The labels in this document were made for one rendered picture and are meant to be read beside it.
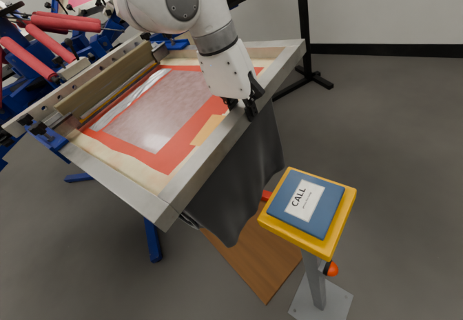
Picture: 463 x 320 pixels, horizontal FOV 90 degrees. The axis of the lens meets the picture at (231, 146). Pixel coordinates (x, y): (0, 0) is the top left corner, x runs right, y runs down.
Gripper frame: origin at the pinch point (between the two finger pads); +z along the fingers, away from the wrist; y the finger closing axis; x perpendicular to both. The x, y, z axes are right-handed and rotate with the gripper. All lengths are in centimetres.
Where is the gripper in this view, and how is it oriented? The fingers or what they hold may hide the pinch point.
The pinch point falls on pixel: (242, 110)
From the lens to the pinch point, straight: 52.3
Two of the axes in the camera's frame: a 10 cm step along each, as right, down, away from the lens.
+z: 3.3, 6.7, 6.7
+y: 7.6, 2.2, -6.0
